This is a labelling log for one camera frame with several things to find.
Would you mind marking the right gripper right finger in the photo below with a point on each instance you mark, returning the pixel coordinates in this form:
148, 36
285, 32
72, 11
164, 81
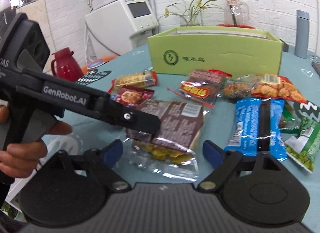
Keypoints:
229, 164

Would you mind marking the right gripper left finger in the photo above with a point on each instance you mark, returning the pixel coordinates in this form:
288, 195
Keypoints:
91, 172

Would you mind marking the brown cake snack pack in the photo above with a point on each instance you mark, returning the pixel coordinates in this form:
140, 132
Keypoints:
181, 125

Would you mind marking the blue wafer snack pack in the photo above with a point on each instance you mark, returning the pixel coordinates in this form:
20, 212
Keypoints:
257, 128

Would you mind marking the red thermos jug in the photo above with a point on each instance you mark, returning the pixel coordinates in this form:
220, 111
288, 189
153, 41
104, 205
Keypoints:
65, 66

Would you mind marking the cookie snack pack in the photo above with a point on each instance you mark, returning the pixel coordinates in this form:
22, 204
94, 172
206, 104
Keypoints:
131, 96

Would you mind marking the sesame cake snack pack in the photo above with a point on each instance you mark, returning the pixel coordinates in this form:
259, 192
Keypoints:
240, 88

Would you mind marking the red brown snack pack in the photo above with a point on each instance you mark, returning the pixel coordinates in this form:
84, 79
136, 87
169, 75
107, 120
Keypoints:
203, 86

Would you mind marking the green pea snack bag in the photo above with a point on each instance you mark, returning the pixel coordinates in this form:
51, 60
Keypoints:
301, 120

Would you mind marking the fried chicken snack bag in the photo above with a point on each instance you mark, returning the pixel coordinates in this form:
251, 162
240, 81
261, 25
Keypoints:
277, 87

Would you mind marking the yellow biscuit snack pack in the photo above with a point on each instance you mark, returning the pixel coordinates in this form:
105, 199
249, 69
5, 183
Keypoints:
142, 79

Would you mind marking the green cardboard box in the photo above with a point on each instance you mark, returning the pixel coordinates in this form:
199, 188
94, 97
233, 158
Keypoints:
237, 51

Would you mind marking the white machine with screen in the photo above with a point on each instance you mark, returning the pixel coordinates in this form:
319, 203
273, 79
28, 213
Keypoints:
120, 26

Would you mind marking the black rectangular case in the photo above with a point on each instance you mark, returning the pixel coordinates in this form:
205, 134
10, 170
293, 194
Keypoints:
285, 46

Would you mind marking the smartphone in red case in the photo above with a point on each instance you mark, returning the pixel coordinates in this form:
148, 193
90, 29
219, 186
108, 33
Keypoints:
316, 67

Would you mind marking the red plastic bowl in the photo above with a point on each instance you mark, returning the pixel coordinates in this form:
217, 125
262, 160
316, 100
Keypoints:
239, 26

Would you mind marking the grey thermos bottle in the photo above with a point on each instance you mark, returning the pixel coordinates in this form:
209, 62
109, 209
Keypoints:
302, 34

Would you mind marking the clear glass pitcher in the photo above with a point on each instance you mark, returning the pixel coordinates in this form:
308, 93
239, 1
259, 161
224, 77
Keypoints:
236, 12

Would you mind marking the glass vase with plant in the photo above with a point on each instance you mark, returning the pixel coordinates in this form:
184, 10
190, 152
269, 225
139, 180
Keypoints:
188, 12

